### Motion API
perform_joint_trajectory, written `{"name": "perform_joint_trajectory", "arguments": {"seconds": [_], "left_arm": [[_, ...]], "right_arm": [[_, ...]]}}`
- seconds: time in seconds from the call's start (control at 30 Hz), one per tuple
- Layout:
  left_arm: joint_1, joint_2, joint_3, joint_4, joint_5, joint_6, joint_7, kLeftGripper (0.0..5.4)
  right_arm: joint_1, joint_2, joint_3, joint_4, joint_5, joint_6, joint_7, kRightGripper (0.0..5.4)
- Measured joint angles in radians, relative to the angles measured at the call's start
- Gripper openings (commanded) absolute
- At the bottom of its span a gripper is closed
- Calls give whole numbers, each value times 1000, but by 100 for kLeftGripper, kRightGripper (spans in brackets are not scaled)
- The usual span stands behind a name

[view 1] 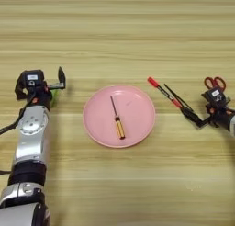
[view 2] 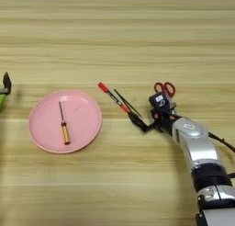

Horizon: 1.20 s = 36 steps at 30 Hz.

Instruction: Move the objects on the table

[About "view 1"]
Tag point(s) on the green object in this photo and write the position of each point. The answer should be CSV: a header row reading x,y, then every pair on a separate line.
x,y
54,96

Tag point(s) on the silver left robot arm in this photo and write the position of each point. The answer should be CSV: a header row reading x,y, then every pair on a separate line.
x,y
30,150

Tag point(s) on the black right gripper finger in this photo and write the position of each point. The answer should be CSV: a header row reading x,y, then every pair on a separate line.
x,y
192,116

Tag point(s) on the pink round plate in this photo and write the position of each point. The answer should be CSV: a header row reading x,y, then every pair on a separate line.
x,y
134,119

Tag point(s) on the black box white label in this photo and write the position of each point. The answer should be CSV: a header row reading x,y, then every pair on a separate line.
x,y
216,96
33,77

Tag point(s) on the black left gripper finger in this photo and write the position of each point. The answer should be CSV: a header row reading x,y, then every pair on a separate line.
x,y
20,90
61,76

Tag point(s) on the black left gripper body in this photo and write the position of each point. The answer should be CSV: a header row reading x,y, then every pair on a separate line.
x,y
42,93

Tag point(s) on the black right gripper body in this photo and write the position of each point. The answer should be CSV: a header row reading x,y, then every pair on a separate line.
x,y
221,116

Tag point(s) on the red marker pen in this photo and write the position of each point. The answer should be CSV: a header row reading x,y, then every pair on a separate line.
x,y
162,90

